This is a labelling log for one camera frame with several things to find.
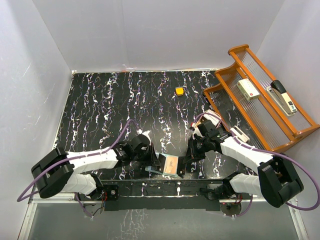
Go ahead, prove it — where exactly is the green card holder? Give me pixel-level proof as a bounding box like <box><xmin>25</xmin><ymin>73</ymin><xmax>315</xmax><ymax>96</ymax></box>
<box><xmin>144</xmin><ymin>152</ymin><xmax>178</xmax><ymax>177</ymax></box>

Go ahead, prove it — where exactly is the white staple box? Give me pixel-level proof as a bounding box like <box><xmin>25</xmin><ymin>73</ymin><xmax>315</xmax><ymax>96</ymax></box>
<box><xmin>236</xmin><ymin>78</ymin><xmax>260</xmax><ymax>101</ymax></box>

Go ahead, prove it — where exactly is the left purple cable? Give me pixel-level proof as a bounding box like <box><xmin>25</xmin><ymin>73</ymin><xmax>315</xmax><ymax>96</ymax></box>
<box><xmin>16</xmin><ymin>119</ymin><xmax>143</xmax><ymax>203</ymax></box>

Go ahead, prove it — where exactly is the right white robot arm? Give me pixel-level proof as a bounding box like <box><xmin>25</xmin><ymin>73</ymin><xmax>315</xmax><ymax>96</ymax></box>
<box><xmin>183</xmin><ymin>119</ymin><xmax>304</xmax><ymax>208</ymax></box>

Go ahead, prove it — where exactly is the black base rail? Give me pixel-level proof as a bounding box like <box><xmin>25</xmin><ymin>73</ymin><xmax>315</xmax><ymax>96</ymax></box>
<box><xmin>79</xmin><ymin>179</ymin><xmax>235</xmax><ymax>211</ymax></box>

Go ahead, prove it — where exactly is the wooden tiered shelf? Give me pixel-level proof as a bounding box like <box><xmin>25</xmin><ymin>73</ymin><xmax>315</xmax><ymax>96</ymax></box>
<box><xmin>203</xmin><ymin>44</ymin><xmax>320</xmax><ymax>153</ymax></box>

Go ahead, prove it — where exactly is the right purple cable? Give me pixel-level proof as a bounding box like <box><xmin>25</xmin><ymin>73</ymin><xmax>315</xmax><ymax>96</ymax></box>
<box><xmin>191</xmin><ymin>112</ymin><xmax>320</xmax><ymax>218</ymax></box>

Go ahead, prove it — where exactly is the gold credit card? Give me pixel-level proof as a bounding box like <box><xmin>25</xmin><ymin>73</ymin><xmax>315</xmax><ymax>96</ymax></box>
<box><xmin>163</xmin><ymin>155</ymin><xmax>179</xmax><ymax>175</ymax></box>

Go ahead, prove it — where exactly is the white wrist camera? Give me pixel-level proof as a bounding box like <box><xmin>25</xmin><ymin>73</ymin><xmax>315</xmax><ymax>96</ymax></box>
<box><xmin>137</xmin><ymin>129</ymin><xmax>151</xmax><ymax>142</ymax></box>
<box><xmin>190</xmin><ymin>121</ymin><xmax>202</xmax><ymax>136</ymax></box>

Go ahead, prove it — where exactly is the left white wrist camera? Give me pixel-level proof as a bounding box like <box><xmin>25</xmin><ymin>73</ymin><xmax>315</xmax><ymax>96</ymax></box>
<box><xmin>137</xmin><ymin>129</ymin><xmax>151</xmax><ymax>142</ymax></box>

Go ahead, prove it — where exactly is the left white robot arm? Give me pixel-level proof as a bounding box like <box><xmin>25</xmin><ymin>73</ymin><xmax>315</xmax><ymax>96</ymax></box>
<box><xmin>31</xmin><ymin>131</ymin><xmax>160</xmax><ymax>200</ymax></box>

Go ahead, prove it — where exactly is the yellow small block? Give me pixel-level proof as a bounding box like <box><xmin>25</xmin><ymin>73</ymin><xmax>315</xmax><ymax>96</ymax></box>
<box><xmin>175</xmin><ymin>87</ymin><xmax>185</xmax><ymax>96</ymax></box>

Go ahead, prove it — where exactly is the black beige stapler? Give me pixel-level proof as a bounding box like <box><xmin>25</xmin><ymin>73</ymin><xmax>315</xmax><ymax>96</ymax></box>
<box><xmin>266</xmin><ymin>79</ymin><xmax>297</xmax><ymax>117</ymax></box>

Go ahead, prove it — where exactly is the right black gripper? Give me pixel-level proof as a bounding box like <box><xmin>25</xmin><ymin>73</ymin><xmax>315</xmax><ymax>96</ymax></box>
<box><xmin>183</xmin><ymin>136</ymin><xmax>211</xmax><ymax>164</ymax></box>

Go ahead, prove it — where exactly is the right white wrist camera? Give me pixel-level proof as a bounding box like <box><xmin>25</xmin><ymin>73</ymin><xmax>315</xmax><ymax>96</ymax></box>
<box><xmin>190</xmin><ymin>121</ymin><xmax>202</xmax><ymax>136</ymax></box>

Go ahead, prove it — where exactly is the purple cable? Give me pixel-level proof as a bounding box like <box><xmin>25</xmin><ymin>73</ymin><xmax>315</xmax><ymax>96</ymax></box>
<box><xmin>16</xmin><ymin>119</ymin><xmax>143</xmax><ymax>203</ymax></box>
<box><xmin>191</xmin><ymin>112</ymin><xmax>320</xmax><ymax>218</ymax></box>

